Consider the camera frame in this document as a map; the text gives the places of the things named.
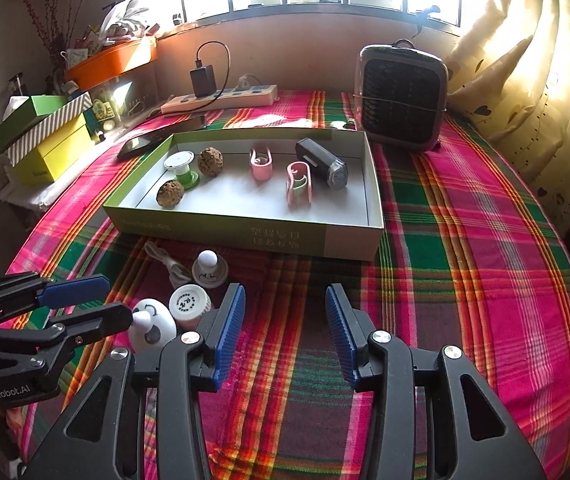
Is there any white panda toy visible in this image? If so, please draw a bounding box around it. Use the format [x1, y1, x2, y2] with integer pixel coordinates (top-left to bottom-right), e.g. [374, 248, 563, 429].
[128, 298, 178, 353]

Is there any white usb cable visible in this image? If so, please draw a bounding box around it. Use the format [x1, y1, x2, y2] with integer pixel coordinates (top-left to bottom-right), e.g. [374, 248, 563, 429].
[142, 238, 194, 290]

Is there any white knob suction hook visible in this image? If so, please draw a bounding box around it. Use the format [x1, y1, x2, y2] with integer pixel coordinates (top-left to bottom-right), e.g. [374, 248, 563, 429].
[192, 249, 228, 289]

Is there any brown walnut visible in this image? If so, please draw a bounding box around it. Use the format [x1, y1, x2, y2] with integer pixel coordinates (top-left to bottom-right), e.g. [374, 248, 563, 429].
[197, 146, 224, 178]
[156, 180, 185, 209]

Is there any green white thread spool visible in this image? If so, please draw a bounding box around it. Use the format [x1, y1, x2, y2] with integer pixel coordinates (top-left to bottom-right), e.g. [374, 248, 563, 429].
[163, 151, 199, 190]

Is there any black silver bike light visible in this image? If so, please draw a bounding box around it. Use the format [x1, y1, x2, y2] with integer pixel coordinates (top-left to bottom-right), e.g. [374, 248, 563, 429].
[294, 138, 349, 191]

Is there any pink clip holder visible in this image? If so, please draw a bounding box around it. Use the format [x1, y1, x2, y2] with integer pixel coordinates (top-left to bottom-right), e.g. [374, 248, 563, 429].
[249, 146, 273, 182]
[286, 160, 313, 206]

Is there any white round cap bottle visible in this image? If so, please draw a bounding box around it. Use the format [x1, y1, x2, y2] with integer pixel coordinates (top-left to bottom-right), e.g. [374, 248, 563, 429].
[169, 284, 212, 332]

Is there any pink plaid bed sheet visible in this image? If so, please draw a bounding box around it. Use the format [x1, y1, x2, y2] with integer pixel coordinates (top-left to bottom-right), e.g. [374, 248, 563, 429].
[7, 117, 570, 479]

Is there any yellow cardboard box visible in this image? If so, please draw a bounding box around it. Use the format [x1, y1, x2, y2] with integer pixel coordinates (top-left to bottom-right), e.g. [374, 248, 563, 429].
[9, 114, 94, 184]

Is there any striped gift box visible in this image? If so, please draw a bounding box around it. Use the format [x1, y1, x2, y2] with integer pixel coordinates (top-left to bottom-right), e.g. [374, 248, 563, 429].
[6, 92, 93, 166]

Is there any green cardboard box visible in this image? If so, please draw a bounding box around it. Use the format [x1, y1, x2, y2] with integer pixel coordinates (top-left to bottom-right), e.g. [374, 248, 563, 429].
[0, 96, 68, 154]

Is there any black smartphone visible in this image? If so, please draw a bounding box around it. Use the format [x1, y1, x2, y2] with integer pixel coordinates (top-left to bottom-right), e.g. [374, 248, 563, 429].
[117, 115, 207, 162]

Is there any green white cardboard tray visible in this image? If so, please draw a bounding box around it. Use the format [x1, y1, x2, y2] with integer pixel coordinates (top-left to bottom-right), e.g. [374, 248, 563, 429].
[104, 127, 385, 261]

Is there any orange planter box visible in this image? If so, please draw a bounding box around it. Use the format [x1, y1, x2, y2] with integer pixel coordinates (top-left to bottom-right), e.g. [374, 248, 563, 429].
[64, 37, 157, 91]

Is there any small usb plug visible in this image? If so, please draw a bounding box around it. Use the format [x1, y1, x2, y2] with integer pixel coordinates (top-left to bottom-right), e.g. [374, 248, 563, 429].
[343, 118, 358, 130]

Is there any pink black mini heater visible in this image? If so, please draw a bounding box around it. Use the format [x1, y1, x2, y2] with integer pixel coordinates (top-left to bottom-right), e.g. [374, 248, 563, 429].
[353, 39, 449, 152]

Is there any white plug adapter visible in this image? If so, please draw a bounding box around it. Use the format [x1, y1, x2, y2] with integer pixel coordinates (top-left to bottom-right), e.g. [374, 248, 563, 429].
[236, 74, 251, 91]

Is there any white power strip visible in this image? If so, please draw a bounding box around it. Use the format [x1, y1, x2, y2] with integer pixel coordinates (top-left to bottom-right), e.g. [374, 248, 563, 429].
[160, 84, 278, 115]

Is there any cream heart pattern curtain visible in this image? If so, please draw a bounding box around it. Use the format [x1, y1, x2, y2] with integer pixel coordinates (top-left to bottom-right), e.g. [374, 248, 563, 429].
[444, 0, 570, 234]

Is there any black charger with cable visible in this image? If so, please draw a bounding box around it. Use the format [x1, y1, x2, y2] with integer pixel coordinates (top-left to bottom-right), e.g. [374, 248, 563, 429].
[189, 40, 232, 112]

